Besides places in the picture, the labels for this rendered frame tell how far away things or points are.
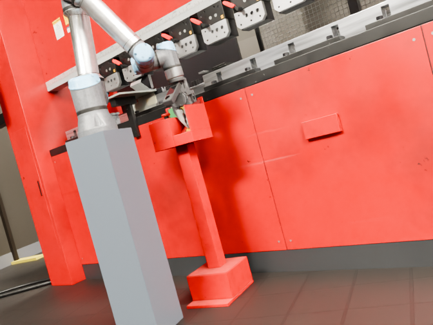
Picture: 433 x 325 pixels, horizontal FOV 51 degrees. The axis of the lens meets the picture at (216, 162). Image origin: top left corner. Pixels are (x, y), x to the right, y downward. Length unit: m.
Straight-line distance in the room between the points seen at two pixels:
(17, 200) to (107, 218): 3.63
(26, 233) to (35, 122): 2.35
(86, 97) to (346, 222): 1.11
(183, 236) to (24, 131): 1.31
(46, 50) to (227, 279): 1.99
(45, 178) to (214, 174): 1.31
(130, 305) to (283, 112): 0.96
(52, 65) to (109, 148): 1.59
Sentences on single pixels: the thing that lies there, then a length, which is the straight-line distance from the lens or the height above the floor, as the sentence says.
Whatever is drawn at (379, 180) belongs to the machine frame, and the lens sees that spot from 1.77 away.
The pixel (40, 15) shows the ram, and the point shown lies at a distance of 3.23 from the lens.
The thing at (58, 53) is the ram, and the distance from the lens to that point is 3.09.
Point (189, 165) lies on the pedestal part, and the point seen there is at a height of 0.57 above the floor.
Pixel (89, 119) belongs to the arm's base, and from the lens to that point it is 1.71.
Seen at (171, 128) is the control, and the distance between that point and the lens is 1.86.
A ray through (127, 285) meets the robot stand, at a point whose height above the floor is 0.21.
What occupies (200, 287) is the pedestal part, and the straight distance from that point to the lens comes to 1.94.
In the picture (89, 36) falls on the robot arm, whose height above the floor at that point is 1.17.
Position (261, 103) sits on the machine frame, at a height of 0.74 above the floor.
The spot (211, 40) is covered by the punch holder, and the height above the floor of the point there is 1.11.
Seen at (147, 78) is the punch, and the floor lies 1.07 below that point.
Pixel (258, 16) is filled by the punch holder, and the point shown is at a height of 1.11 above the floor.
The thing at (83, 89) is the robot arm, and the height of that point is 0.94.
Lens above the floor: 0.62
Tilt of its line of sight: 2 degrees down
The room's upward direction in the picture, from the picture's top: 15 degrees counter-clockwise
